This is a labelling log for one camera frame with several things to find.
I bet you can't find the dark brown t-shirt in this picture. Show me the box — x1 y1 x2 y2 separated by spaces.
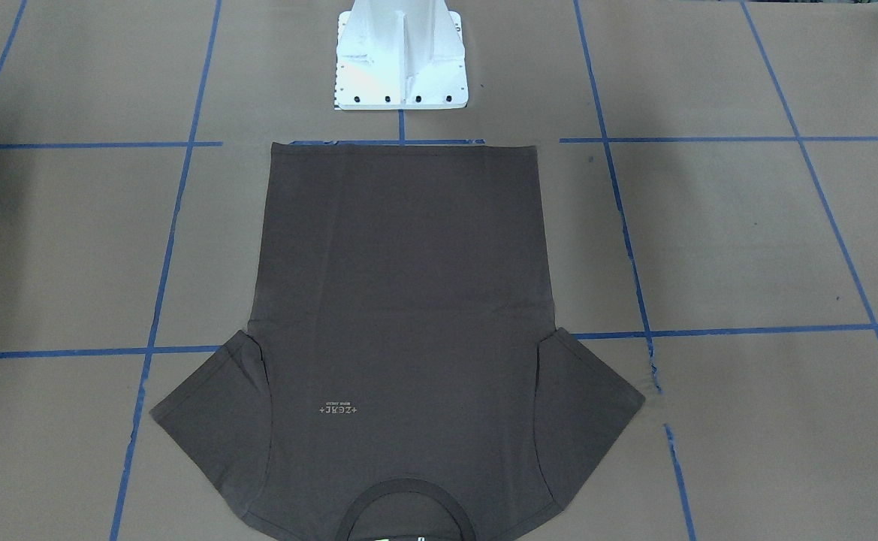
150 144 644 540

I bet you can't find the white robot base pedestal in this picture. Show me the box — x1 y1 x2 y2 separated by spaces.
333 1 469 110

